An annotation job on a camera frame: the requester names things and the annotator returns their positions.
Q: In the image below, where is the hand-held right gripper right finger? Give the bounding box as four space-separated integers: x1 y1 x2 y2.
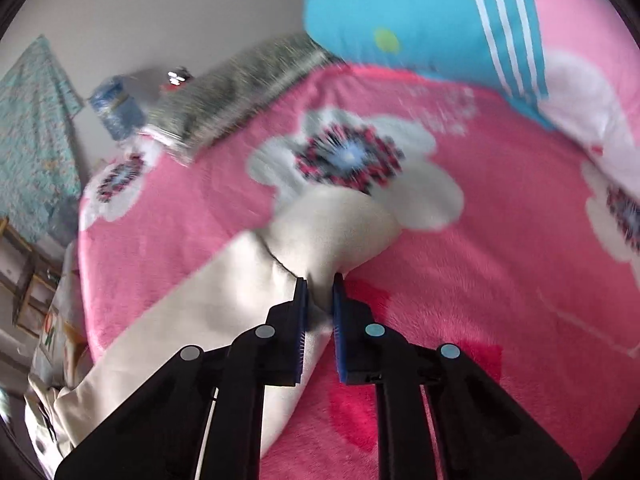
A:
332 272 583 480

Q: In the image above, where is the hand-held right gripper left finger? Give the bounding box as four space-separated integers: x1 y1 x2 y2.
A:
55 277 309 480

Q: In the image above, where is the cream zip jacket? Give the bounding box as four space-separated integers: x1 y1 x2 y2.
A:
25 185 401 480

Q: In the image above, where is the pink floral blanket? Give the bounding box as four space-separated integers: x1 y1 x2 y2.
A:
77 0 640 480

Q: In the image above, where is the grey patterned mat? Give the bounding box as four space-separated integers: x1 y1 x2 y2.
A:
142 34 346 166

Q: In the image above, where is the red jar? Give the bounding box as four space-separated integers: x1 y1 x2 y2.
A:
162 66 193 92

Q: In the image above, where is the blue water dispenser bottle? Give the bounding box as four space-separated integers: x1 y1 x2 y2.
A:
89 75 146 142

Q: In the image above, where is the blue striped pillow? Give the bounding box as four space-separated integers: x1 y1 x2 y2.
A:
304 0 551 128

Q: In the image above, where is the turquoise floral wall cloth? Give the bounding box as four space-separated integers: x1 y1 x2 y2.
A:
0 35 86 246

